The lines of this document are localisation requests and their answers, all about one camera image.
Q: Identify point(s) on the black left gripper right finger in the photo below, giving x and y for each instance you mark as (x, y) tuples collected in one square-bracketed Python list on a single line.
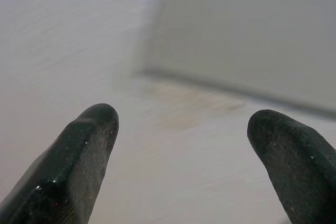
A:
[(302, 171)]

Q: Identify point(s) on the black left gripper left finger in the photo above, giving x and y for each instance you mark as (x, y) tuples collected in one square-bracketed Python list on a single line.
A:
[(65, 171)]

